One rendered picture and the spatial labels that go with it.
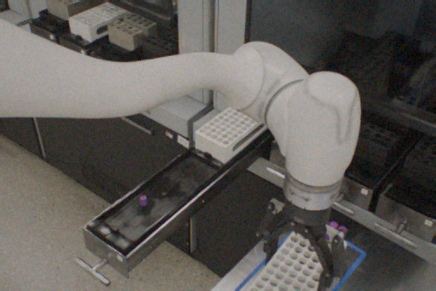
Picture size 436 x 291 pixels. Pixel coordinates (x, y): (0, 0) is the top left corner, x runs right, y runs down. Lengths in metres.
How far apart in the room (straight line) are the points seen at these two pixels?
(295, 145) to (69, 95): 0.34
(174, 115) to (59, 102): 1.08
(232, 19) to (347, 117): 0.75
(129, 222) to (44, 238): 1.13
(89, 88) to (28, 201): 1.93
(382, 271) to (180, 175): 0.51
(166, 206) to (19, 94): 0.74
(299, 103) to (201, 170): 0.61
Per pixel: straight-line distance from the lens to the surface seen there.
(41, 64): 0.54
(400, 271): 1.15
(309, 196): 0.82
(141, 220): 1.20
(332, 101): 0.72
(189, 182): 1.28
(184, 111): 1.62
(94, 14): 1.90
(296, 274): 1.02
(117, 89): 0.58
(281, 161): 1.42
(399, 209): 1.31
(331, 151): 0.75
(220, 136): 1.31
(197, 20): 1.51
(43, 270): 2.20
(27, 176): 2.60
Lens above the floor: 1.68
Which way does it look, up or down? 40 degrees down
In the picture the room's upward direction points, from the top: 2 degrees clockwise
